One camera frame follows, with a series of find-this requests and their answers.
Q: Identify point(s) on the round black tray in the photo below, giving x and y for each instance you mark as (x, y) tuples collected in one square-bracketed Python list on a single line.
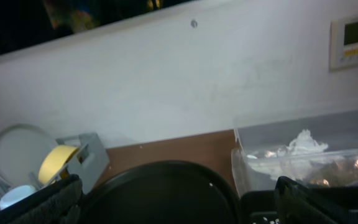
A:
[(163, 192)]

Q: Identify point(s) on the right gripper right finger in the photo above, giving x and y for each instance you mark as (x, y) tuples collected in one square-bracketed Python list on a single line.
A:
[(297, 204)]

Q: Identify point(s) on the black rectangular bin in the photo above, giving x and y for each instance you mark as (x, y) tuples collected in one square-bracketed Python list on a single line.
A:
[(259, 206)]

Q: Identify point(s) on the yellow plastic bowl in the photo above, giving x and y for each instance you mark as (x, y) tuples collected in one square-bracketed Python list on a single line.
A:
[(54, 161)]

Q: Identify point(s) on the gold foil wrapper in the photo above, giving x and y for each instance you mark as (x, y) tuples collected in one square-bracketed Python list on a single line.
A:
[(340, 173)]

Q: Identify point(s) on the light blue plastic cup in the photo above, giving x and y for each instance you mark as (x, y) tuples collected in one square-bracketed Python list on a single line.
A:
[(15, 195)]

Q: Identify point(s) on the clear plastic bin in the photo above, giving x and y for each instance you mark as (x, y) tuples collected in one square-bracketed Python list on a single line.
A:
[(338, 130)]

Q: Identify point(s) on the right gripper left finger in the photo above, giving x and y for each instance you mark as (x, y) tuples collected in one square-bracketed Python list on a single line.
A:
[(56, 203)]

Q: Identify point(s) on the crumpled white tissue in bin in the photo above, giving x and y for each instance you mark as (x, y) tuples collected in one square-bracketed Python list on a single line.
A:
[(274, 161)]

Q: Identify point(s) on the white wall control panel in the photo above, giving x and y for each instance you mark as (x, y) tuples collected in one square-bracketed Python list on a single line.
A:
[(343, 43)]

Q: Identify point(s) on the grey dishwasher rack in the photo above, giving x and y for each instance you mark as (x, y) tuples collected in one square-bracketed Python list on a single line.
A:
[(88, 162)]

